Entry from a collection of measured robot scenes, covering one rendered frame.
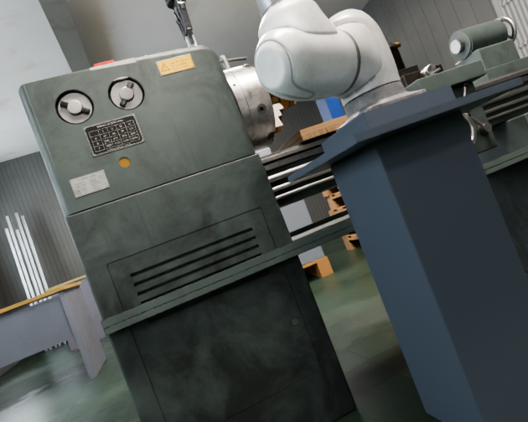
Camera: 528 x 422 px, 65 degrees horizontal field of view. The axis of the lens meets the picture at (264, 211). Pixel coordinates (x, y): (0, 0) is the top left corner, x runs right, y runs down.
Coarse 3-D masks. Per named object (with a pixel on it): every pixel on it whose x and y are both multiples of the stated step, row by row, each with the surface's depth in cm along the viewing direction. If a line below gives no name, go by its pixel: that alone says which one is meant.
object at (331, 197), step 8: (328, 192) 464; (336, 192) 467; (328, 200) 470; (336, 200) 463; (336, 208) 456; (344, 208) 440; (352, 232) 466; (344, 240) 467; (352, 240) 462; (352, 248) 460
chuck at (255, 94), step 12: (240, 72) 148; (252, 72) 148; (240, 84) 145; (252, 84) 145; (252, 96) 144; (264, 96) 146; (252, 108) 145; (252, 120) 146; (264, 120) 148; (264, 132) 151; (264, 144) 158
